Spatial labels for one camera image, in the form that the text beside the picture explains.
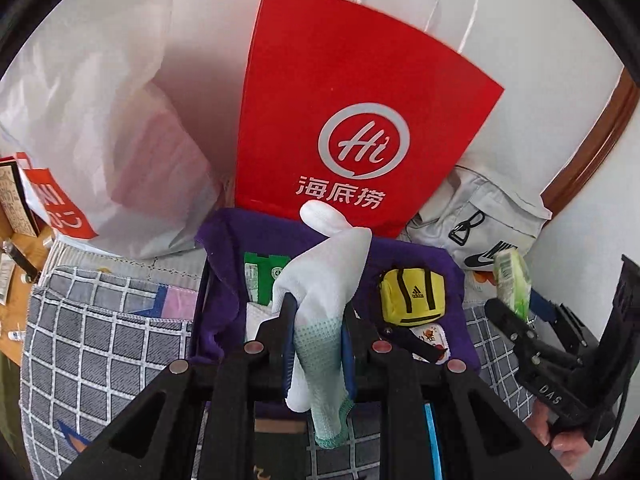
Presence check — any small printed white pouch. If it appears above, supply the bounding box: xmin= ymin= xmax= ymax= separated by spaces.
xmin=407 ymin=324 xmax=450 ymax=363

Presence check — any purple towel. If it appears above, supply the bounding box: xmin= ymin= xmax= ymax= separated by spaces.
xmin=194 ymin=207 xmax=482 ymax=376

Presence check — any person's right hand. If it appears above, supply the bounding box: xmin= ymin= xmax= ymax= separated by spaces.
xmin=530 ymin=399 xmax=597 ymax=472

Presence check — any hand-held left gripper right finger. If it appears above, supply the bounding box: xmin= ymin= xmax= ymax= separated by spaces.
xmin=341 ymin=310 xmax=571 ymax=480

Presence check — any grey checked blanket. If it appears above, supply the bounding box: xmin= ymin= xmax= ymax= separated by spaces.
xmin=20 ymin=250 xmax=536 ymax=480

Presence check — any brown labelled box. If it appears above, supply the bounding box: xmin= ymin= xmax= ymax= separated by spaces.
xmin=0 ymin=157 xmax=41 ymax=238

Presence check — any wooden door frame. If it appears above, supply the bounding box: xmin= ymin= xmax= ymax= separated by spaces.
xmin=542 ymin=67 xmax=640 ymax=213

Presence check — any yellow mini bag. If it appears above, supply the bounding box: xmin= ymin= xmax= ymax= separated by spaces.
xmin=377 ymin=267 xmax=448 ymax=327

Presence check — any white canvas bag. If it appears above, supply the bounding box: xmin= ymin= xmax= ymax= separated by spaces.
xmin=405 ymin=162 xmax=553 ymax=271

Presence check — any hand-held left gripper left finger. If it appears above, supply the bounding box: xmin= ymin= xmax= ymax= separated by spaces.
xmin=59 ymin=294 xmax=301 ymax=480

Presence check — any black cable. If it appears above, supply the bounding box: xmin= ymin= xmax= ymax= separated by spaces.
xmin=592 ymin=380 xmax=631 ymax=480

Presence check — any white glove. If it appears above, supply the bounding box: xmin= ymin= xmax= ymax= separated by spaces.
xmin=272 ymin=200 xmax=373 ymax=450

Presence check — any blue book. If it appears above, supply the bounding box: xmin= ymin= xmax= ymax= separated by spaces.
xmin=422 ymin=402 xmax=445 ymax=480

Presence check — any red paper bag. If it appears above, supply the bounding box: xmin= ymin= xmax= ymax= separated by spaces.
xmin=234 ymin=0 xmax=505 ymax=238

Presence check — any white tissue packet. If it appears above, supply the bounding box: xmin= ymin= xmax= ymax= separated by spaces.
xmin=245 ymin=302 xmax=281 ymax=341

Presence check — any dark book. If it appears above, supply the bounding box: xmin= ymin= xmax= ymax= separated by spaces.
xmin=252 ymin=400 xmax=308 ymax=480

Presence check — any white plastic bag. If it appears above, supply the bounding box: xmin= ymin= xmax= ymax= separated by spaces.
xmin=0 ymin=0 xmax=223 ymax=261

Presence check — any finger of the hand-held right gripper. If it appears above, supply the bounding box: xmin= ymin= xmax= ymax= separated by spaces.
xmin=529 ymin=289 xmax=602 ymax=359
xmin=484 ymin=298 xmax=582 ymax=387

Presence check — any light green packet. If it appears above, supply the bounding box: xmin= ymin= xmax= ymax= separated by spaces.
xmin=492 ymin=250 xmax=533 ymax=321

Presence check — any black strap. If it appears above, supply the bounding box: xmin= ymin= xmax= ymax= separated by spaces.
xmin=2 ymin=242 xmax=41 ymax=281

